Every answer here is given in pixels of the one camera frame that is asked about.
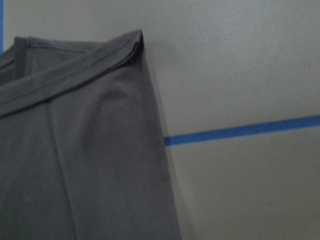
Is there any brown t-shirt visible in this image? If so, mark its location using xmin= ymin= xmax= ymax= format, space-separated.
xmin=0 ymin=30 xmax=181 ymax=240

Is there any blue tape line lengthwise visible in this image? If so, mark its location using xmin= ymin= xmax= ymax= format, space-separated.
xmin=0 ymin=0 xmax=5 ymax=54

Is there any blue tape line crosswise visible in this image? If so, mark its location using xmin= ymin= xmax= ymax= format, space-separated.
xmin=164 ymin=115 xmax=320 ymax=146

